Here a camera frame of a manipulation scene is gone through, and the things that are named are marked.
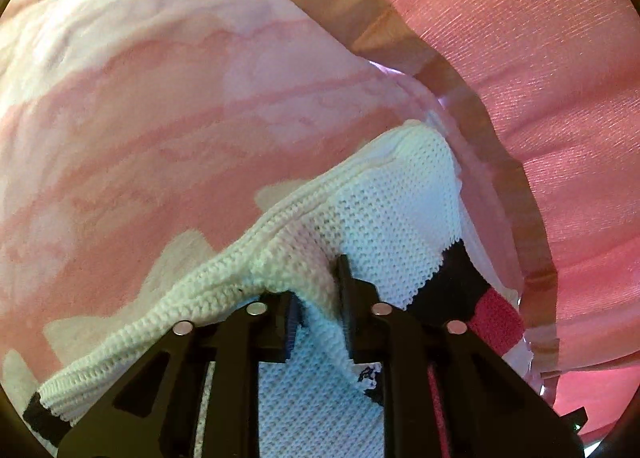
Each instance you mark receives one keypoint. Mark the pink printed blanket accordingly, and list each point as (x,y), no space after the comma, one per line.
(150,137)

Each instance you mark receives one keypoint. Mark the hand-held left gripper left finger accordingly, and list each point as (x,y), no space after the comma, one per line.
(293,325)

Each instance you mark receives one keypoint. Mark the white knit sweater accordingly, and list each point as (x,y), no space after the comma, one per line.
(385,218)

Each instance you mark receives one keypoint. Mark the pink curtain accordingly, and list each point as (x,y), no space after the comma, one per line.
(525,62)

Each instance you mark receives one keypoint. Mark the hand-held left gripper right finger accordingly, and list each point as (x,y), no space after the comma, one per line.
(345,288)

